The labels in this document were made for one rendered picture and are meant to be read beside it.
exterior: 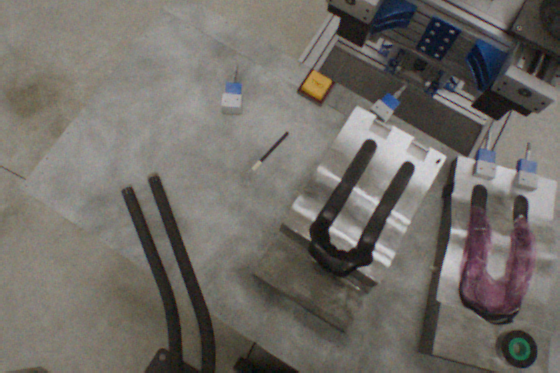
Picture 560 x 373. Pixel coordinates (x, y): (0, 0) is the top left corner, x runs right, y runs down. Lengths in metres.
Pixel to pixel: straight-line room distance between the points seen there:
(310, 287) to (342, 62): 1.16
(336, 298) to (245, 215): 0.31
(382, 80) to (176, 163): 1.07
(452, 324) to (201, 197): 0.68
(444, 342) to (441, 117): 1.12
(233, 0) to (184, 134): 1.24
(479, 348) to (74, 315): 1.50
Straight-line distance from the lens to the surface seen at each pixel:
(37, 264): 2.36
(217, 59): 1.56
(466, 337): 1.36
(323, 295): 1.33
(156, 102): 1.53
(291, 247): 1.34
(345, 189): 1.36
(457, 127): 2.25
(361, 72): 2.24
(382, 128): 1.45
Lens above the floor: 2.18
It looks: 73 degrees down
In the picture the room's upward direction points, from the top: 8 degrees clockwise
